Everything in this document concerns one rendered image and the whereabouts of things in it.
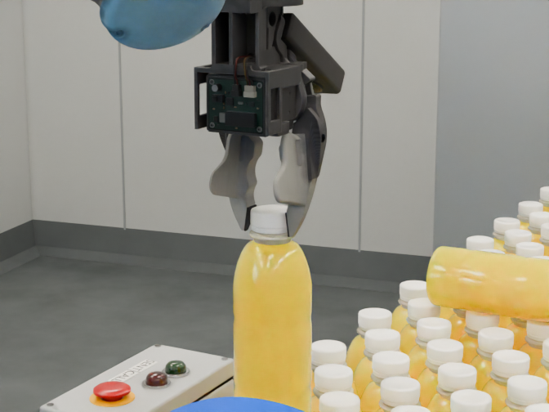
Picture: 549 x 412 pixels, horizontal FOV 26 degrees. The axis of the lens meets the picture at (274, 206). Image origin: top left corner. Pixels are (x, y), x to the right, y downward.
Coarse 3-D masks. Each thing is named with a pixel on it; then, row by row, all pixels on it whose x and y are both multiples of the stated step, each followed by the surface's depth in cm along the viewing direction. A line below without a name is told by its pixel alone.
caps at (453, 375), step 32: (544, 192) 202; (512, 224) 180; (544, 224) 179; (544, 256) 162; (416, 288) 148; (384, 320) 137; (448, 320) 135; (480, 320) 137; (320, 352) 126; (384, 352) 125; (448, 352) 126; (512, 352) 126; (544, 352) 128; (448, 384) 120; (512, 384) 117; (544, 384) 117
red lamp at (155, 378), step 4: (152, 372) 118; (156, 372) 118; (160, 372) 118; (148, 376) 118; (152, 376) 117; (156, 376) 117; (160, 376) 117; (164, 376) 118; (148, 380) 117; (152, 380) 117; (156, 380) 117; (160, 380) 117; (164, 380) 118; (152, 384) 117; (156, 384) 117; (160, 384) 117
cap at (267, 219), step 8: (256, 208) 105; (264, 208) 106; (272, 208) 106; (280, 208) 106; (256, 216) 104; (264, 216) 104; (272, 216) 103; (280, 216) 104; (256, 224) 104; (264, 224) 104; (272, 224) 104; (280, 224) 104; (264, 232) 104; (272, 232) 104; (280, 232) 104
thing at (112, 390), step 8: (104, 384) 115; (112, 384) 115; (120, 384) 115; (96, 392) 113; (104, 392) 113; (112, 392) 113; (120, 392) 113; (128, 392) 114; (104, 400) 114; (112, 400) 114
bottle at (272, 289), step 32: (256, 256) 104; (288, 256) 104; (256, 288) 104; (288, 288) 104; (256, 320) 104; (288, 320) 104; (256, 352) 105; (288, 352) 105; (256, 384) 106; (288, 384) 106
